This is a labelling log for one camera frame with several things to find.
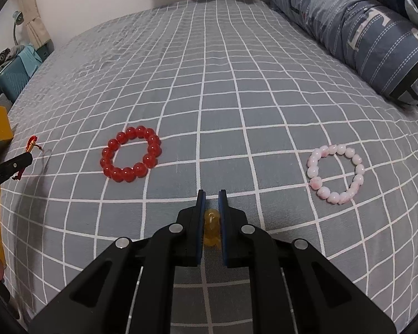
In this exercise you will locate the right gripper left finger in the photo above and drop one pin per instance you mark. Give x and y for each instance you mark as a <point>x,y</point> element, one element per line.
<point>129,287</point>

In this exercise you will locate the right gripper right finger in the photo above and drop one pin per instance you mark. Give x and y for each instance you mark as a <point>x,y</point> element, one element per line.
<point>294,288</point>

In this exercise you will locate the blue patterned folded duvet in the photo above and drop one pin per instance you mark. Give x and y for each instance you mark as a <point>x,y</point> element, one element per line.
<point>377,42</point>

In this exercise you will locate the teal desk lamp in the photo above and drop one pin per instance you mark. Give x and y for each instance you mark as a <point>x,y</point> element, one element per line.
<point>18,18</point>

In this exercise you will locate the teal storage box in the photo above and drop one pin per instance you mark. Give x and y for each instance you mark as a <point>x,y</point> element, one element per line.
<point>17,71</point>

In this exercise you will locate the beige side curtain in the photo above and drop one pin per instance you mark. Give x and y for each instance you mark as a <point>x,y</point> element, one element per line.
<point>36,30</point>

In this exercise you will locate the black object on teal box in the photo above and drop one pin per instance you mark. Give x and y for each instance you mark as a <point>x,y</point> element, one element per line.
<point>10,53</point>

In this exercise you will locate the grey checked bed sheet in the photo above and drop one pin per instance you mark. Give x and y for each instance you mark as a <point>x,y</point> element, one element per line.
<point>137,114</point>

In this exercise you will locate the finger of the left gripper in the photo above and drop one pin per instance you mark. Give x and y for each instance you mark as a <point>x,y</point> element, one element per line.
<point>10,168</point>

